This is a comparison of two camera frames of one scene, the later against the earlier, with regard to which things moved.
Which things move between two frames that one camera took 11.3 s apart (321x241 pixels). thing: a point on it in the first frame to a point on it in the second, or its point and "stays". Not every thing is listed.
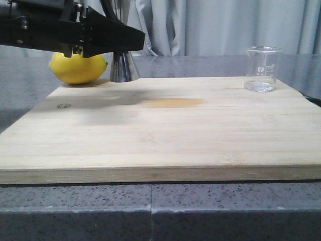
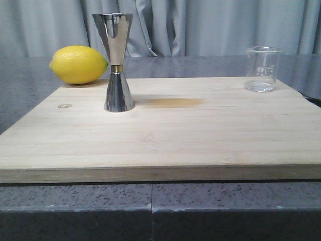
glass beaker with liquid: x=261 y=68 stays
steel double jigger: x=123 y=68 to x=114 y=28
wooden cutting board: x=169 y=129 stays
